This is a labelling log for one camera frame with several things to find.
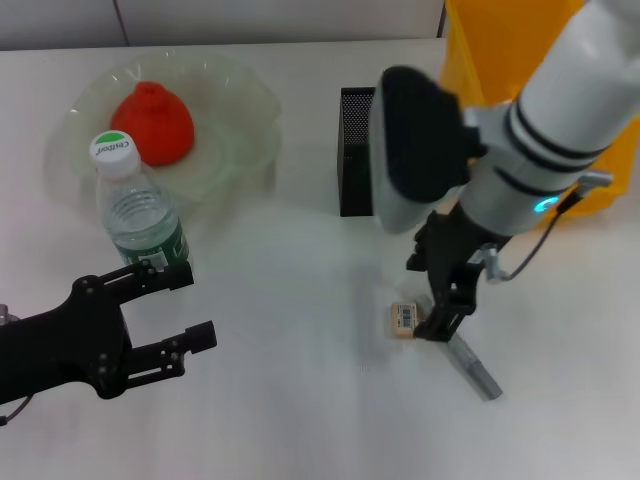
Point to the yellow plastic bin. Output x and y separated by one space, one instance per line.
490 50

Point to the black mesh pen holder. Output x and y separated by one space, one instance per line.
355 175

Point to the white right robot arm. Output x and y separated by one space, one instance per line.
560 100

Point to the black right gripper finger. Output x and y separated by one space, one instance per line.
445 320

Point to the clear green-label water bottle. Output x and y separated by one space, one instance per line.
140 210

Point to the orange fruit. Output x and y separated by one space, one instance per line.
160 125

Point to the beige eraser with barcode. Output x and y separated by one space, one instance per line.
402 320

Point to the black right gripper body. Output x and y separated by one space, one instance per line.
455 250

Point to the grey marker pen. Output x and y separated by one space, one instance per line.
480 375

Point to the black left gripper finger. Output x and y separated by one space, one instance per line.
200 337
175 275

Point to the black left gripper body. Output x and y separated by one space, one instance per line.
65 340

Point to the pale green glass fruit plate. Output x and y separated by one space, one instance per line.
225 150

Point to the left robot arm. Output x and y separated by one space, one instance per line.
6 315

